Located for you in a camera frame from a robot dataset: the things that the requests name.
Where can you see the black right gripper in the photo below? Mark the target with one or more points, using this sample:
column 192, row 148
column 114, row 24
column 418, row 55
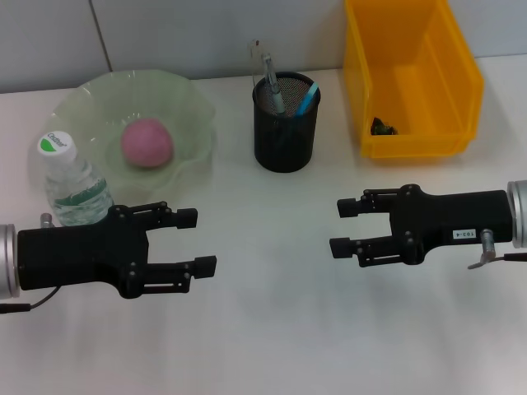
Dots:
column 453, row 222

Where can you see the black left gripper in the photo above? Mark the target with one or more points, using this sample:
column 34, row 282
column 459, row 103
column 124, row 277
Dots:
column 82, row 255

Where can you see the green plastic wrapper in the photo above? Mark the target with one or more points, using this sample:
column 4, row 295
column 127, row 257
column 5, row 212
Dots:
column 383, row 126

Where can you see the pink peach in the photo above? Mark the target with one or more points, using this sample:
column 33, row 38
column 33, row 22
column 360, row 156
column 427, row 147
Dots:
column 146, row 143

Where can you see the clear green-label water bottle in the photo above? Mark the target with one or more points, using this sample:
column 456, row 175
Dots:
column 70, row 181

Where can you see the blue scissors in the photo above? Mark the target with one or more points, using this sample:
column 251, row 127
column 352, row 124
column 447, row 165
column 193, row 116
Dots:
column 308, row 98

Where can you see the grey ballpoint pen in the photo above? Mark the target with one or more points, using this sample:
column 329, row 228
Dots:
column 273, row 88

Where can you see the clear plastic ruler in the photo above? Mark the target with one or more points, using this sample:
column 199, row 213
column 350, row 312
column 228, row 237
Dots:
column 257, row 57

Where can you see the black mesh pen cup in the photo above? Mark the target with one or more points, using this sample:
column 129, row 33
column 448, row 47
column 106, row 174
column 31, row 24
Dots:
column 284, row 140

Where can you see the green glass fruit plate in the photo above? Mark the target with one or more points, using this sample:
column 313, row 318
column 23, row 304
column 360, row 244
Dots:
column 185, row 123

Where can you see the yellow plastic bin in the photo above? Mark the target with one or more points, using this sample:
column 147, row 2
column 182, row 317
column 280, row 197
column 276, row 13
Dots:
column 395, row 41

